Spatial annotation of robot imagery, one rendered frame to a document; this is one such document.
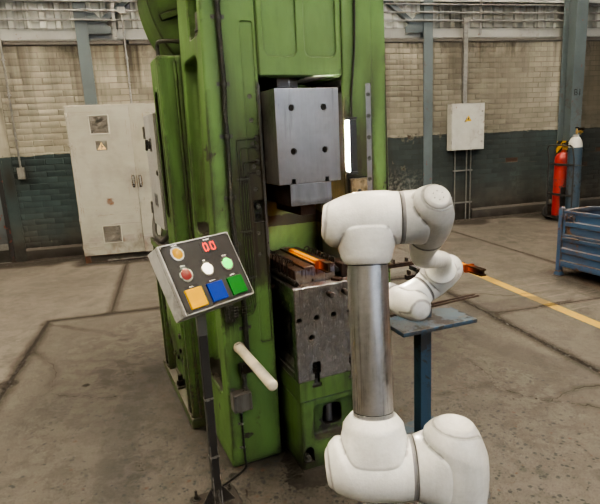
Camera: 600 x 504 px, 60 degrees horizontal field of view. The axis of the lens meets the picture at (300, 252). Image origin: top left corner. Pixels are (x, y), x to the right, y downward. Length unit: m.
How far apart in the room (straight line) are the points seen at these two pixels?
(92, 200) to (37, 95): 1.68
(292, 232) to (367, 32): 1.06
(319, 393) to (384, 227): 1.41
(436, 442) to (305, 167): 1.35
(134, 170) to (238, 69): 5.24
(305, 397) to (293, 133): 1.19
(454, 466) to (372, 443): 0.19
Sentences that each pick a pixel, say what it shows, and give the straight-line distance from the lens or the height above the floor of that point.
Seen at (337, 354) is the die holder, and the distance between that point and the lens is 2.49.
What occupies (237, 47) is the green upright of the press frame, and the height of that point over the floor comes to 1.94.
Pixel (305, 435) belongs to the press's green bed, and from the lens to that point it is 2.60.
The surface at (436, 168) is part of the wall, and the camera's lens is 9.27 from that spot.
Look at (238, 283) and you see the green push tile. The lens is 2.08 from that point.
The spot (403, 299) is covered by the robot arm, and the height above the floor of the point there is 1.03.
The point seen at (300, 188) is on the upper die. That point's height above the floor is 1.34.
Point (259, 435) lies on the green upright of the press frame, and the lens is 2.74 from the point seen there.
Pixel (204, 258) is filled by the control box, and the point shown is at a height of 1.13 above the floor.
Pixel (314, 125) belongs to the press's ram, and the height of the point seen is 1.61.
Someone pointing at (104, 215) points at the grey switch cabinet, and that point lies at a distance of 7.59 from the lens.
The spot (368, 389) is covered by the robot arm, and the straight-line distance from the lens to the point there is 1.31.
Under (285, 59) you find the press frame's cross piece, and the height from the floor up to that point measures 1.90.
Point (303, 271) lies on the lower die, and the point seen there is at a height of 0.97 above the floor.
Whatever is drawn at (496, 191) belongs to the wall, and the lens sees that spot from 9.93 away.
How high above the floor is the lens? 1.57
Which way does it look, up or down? 13 degrees down
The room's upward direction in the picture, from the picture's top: 3 degrees counter-clockwise
